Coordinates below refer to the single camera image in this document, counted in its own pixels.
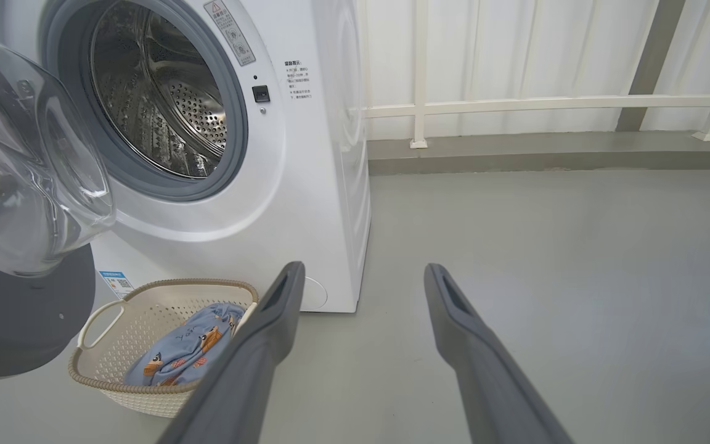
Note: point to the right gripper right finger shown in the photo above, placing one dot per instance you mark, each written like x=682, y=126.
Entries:
x=490, y=382

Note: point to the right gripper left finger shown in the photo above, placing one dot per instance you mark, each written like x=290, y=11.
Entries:
x=244, y=370

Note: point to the blue bear-print garment white lining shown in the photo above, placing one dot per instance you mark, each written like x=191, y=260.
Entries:
x=188, y=348

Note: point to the dark washing machine door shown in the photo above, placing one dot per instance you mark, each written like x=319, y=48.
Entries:
x=22, y=203

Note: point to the white front-load washing machine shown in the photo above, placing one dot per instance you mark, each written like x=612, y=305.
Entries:
x=306, y=185

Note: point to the stainless steel washing machine drum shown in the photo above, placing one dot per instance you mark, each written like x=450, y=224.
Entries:
x=158, y=92

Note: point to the round white filter cover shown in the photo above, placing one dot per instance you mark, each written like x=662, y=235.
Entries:
x=317, y=295

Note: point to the cream perforated laundry basket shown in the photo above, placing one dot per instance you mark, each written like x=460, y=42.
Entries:
x=139, y=320

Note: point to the blue energy label sticker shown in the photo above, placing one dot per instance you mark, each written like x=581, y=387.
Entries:
x=116, y=283

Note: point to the cream metal railing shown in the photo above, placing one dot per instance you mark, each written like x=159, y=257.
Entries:
x=515, y=105

